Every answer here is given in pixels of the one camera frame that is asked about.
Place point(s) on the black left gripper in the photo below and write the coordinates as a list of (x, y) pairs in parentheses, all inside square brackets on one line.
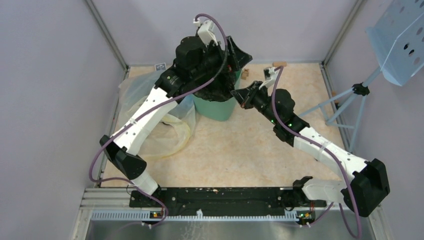
[(237, 58)]

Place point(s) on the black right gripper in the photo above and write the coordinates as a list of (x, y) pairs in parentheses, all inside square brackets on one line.
[(245, 96)]

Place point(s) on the black trash bag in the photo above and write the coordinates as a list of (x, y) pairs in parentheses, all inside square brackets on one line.
[(220, 89)]

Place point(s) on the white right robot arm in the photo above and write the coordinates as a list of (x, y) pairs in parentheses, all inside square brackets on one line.
[(364, 184)]

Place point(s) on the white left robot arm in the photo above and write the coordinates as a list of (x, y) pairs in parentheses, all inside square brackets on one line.
[(122, 147)]

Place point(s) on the green plastic trash bin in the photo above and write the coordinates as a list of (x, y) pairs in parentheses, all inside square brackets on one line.
[(214, 110)]

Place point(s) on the small wooden toy pieces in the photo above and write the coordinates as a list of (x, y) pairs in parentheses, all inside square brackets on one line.
[(245, 74)]

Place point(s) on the blue white card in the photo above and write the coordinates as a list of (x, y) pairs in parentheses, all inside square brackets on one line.
[(160, 66)]

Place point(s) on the wooden block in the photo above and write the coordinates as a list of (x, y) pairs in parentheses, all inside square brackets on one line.
[(279, 64)]

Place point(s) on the clear yellow plastic bag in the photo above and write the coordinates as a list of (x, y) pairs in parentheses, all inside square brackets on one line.
[(174, 130)]

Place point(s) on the light blue tripod stand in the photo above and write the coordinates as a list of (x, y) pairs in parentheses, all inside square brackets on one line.
[(338, 104)]

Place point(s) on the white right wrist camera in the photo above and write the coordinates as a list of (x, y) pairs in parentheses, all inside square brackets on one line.
[(270, 76)]

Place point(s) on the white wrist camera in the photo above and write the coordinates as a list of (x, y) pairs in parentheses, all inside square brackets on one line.
[(270, 76), (205, 31)]

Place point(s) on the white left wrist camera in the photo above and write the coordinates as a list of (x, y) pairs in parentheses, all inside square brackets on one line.
[(205, 31)]

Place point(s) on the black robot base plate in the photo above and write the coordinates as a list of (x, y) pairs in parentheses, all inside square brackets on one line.
[(225, 201)]

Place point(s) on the white toothed cable rail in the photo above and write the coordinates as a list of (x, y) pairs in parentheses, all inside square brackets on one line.
[(151, 216)]

